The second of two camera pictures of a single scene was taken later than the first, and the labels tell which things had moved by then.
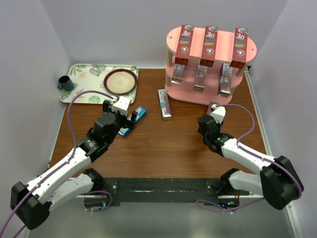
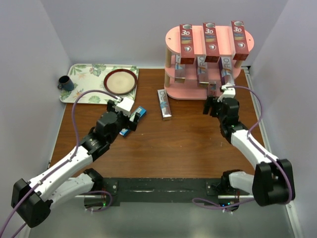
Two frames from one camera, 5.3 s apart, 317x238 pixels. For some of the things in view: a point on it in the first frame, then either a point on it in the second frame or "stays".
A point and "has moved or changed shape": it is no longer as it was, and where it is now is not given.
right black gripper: [218, 125] -> [208, 104]
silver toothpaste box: [178, 73] has moved or changed shape
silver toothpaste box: [213, 106] has moved or changed shape
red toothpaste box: [239, 47] has moved or changed shape
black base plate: [166, 191] stays
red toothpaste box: [209, 46] has moved or changed shape
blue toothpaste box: [140, 112] stays
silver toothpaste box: [164, 104] stays
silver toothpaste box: [200, 77] has moved or changed shape
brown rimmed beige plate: [120, 81] stays
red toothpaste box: [184, 44] has moved or changed shape
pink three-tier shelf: [203, 66] stays
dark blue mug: [65, 84] stays
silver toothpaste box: [225, 81] has moved or changed shape
